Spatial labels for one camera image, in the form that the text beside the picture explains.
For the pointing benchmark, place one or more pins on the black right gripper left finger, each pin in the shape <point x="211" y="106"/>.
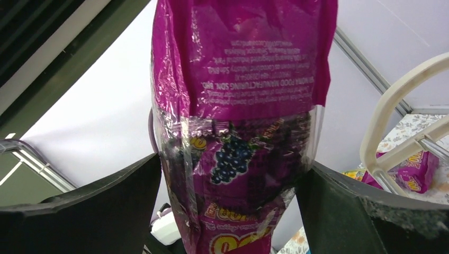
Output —
<point x="110" y="215"/>

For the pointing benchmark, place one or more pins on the purple grape candy bag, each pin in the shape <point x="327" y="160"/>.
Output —
<point x="416" y="173"/>
<point x="237" y="86"/>

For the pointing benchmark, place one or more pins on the green Fox's candy bag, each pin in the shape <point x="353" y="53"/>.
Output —
<point x="356" y="174"/>

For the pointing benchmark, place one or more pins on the white metal shelf rack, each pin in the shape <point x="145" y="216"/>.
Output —
<point x="422" y="130"/>

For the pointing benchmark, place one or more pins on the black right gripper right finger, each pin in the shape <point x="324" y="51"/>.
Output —
<point x="342" y="215"/>

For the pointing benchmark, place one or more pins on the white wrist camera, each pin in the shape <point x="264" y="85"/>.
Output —
<point x="163" y="226"/>

